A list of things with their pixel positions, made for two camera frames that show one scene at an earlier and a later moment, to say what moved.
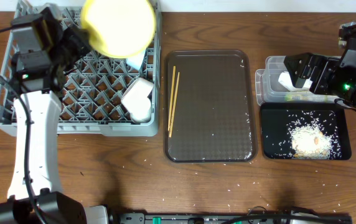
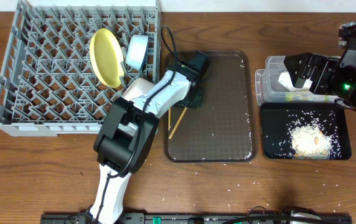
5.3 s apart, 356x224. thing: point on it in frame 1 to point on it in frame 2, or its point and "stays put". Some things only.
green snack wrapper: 306,98 stays put
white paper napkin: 285,79 stays put
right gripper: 327,66 stays put
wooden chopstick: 174,105 to 178,123
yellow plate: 119,28 to 107,57
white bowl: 139,89 stays put
